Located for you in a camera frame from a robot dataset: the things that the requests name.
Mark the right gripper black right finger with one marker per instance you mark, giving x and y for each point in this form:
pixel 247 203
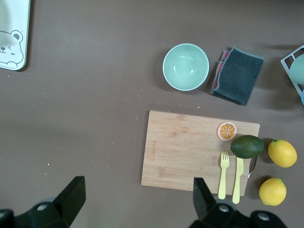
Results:
pixel 204 204

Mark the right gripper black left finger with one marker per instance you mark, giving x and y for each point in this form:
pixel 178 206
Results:
pixel 69 202

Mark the yellow plastic fork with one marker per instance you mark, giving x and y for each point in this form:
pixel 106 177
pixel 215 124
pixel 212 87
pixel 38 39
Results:
pixel 223 180

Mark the yellow plastic knife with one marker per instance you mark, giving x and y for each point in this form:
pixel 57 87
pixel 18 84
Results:
pixel 238 180

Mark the wooden cutting board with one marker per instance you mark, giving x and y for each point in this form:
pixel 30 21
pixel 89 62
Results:
pixel 180 152

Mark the yellow lemon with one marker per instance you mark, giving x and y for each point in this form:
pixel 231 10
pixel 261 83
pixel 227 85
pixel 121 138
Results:
pixel 272 192
pixel 282 153

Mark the green avocado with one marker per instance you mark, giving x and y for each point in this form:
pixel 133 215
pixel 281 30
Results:
pixel 247 146

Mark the orange fruit slice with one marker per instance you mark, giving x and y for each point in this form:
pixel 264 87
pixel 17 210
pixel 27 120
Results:
pixel 226 131

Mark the dark grey folded cloth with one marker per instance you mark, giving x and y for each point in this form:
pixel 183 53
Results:
pixel 240 76

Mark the pale green bowl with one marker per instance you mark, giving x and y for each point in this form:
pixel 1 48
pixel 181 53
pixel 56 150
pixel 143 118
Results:
pixel 186 67

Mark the cream bear print tray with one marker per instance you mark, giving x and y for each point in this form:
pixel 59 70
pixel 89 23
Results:
pixel 14 19

